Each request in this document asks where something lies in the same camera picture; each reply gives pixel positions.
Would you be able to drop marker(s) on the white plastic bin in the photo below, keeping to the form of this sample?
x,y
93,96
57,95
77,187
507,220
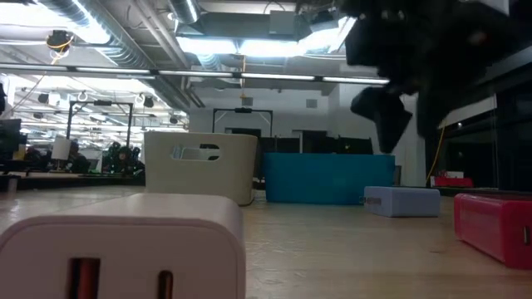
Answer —
x,y
199,182

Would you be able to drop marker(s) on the black monitor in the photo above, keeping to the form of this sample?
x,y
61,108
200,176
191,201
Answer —
x,y
9,139

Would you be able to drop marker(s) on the red wall charger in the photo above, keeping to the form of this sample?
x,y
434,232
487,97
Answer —
x,y
490,228

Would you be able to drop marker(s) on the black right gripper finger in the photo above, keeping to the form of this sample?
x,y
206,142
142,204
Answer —
x,y
386,116
430,112

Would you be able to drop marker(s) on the person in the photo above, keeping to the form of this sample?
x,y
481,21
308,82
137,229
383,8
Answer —
x,y
79,158

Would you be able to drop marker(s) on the red box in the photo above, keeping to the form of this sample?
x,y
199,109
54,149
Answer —
x,y
453,182

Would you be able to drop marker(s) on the row of black monitors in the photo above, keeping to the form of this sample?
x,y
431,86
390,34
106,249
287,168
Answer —
x,y
324,144

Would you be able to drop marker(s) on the background wooden table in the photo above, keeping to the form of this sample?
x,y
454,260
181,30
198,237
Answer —
x,y
62,180

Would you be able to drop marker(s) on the pale blue wall charger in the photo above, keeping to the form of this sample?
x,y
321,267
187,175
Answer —
x,y
407,201

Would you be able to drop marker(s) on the pink wall charger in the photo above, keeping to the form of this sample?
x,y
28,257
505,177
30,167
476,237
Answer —
x,y
124,236

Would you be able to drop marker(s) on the white box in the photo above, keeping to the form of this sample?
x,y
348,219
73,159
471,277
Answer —
x,y
455,174

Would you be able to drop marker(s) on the teal plastic bin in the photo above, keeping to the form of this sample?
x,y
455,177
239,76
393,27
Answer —
x,y
328,178

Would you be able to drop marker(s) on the black gantry frame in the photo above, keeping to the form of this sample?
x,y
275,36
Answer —
x,y
243,110
99,103

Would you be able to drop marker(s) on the long ceiling light strip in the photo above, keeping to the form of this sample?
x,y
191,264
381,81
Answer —
x,y
112,70

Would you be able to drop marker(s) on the white sign board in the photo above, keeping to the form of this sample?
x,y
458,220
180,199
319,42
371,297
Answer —
x,y
60,148

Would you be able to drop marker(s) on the silver air duct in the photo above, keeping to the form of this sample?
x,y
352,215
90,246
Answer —
x,y
185,10

